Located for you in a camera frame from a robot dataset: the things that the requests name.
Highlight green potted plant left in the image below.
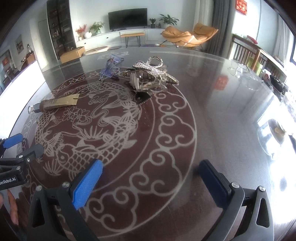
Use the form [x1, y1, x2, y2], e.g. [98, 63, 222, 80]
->
[89, 22, 104, 36]

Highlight white tv cabinet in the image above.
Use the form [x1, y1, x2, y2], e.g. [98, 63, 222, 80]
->
[75, 28, 165, 50]

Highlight person's left hand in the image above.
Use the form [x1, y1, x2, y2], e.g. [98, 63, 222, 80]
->
[1, 189, 19, 225]

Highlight cardboard box on floor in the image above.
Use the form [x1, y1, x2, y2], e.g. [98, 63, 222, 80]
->
[60, 47, 85, 64]

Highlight orange lounge chair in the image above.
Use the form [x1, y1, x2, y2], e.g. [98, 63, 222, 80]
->
[162, 23, 219, 48]

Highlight green potted plant right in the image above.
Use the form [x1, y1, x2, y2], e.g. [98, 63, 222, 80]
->
[159, 14, 180, 29]

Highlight small potted plant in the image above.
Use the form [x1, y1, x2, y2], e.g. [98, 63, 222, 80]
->
[149, 18, 156, 29]

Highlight wooden bench with metal legs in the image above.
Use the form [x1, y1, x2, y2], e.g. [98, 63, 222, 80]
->
[120, 32, 145, 48]

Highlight black flat screen television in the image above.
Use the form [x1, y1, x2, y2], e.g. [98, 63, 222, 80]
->
[108, 8, 147, 30]

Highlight wooden dining chair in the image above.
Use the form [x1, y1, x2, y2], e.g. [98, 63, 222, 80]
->
[228, 34, 261, 71]

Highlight red wall decoration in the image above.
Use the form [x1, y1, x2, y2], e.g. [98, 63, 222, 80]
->
[235, 0, 247, 15]

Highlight red flower arrangement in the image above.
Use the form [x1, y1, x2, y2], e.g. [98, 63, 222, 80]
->
[76, 24, 87, 40]

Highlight rhinestone gold hair claw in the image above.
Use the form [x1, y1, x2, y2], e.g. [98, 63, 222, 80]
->
[121, 56, 179, 104]

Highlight grey curtain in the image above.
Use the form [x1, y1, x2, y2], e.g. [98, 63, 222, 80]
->
[207, 0, 235, 58]

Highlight gold cosmetic tube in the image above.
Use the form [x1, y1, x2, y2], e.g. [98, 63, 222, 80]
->
[28, 94, 80, 114]

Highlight green potted plant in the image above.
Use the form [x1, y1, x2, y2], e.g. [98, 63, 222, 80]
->
[89, 22, 104, 36]
[159, 14, 180, 29]

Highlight dark display shelf cabinet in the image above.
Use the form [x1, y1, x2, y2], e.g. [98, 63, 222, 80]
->
[46, 0, 76, 60]

